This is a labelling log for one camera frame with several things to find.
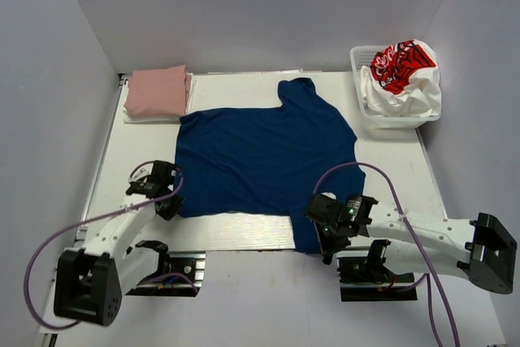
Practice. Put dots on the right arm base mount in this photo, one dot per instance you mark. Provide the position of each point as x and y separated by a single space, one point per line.
364 282

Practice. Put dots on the white red print t shirt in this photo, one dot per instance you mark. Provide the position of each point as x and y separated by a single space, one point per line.
400 81

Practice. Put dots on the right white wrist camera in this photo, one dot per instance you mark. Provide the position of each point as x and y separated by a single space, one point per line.
329 195

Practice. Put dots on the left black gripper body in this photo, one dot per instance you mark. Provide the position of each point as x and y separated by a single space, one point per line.
174 205

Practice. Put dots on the folded pink t shirt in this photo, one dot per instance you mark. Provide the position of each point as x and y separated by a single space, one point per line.
158 93

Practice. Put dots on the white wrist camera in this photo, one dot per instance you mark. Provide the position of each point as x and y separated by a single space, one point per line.
329 195
139 175

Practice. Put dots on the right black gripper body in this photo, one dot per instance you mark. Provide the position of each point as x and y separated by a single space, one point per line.
330 230

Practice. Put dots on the blue t shirt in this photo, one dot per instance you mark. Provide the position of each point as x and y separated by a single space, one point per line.
267 161

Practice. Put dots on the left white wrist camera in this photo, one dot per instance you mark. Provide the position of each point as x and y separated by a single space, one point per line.
139 175

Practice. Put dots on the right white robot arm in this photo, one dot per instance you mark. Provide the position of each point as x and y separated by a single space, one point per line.
375 246

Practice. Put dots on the white plastic basket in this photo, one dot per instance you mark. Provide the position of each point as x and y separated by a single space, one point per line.
362 56

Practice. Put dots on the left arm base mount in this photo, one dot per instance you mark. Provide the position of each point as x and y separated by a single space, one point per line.
183 278

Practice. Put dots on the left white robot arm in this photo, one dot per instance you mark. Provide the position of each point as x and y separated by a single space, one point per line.
92 280

